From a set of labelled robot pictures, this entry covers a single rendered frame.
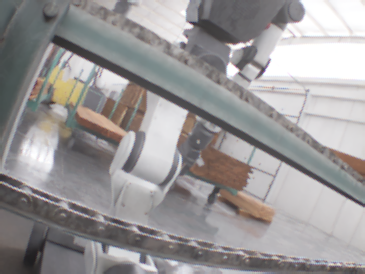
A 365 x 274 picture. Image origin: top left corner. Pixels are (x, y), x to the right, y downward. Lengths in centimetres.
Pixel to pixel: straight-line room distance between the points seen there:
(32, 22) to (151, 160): 64
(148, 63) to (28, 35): 17
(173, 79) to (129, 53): 7
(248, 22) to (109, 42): 60
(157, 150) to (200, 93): 48
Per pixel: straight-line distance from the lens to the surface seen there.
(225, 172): 406
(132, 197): 91
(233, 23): 90
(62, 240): 110
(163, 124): 91
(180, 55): 46
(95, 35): 39
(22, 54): 33
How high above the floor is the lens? 72
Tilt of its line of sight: 2 degrees up
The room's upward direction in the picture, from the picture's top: 25 degrees clockwise
